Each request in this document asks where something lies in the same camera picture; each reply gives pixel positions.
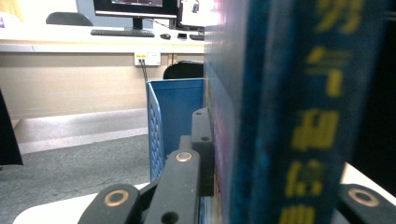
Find black computer monitor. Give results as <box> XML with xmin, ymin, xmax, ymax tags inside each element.
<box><xmin>92</xmin><ymin>0</ymin><xmax>180</xmax><ymax>31</ymax></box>

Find white office desk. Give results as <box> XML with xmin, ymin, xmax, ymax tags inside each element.
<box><xmin>0</xmin><ymin>22</ymin><xmax>206</xmax><ymax>54</ymax></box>

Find white wall power socket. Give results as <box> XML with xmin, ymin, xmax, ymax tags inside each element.
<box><xmin>134</xmin><ymin>51</ymin><xmax>162</xmax><ymax>67</ymax></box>

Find blue plastic file rack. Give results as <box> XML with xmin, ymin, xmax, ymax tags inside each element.
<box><xmin>146</xmin><ymin>77</ymin><xmax>206</xmax><ymax>183</ymax></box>

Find blue monster picture book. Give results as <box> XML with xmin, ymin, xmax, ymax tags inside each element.
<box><xmin>204</xmin><ymin>0</ymin><xmax>391</xmax><ymax>224</ymax></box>

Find black curtain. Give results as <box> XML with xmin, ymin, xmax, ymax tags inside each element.
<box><xmin>345</xmin><ymin>0</ymin><xmax>396</xmax><ymax>199</ymax></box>

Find black folding chair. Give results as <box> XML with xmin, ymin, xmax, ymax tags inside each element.
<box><xmin>163</xmin><ymin>60</ymin><xmax>205</xmax><ymax>80</ymax></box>

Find grey office chair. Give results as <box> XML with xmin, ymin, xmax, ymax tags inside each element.
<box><xmin>45</xmin><ymin>11</ymin><xmax>94</xmax><ymax>27</ymax></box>

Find black keyboard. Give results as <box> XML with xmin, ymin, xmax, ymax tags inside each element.
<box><xmin>90</xmin><ymin>28</ymin><xmax>156</xmax><ymax>38</ymax></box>

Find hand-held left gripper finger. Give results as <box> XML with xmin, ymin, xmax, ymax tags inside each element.
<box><xmin>178</xmin><ymin>106</ymin><xmax>216</xmax><ymax>198</ymax></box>

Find black power cable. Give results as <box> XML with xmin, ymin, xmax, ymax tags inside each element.
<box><xmin>139</xmin><ymin>59</ymin><xmax>149</xmax><ymax>84</ymax></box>

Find bright computer monitor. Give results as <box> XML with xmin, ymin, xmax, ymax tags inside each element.
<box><xmin>178</xmin><ymin>0</ymin><xmax>220</xmax><ymax>28</ymax></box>

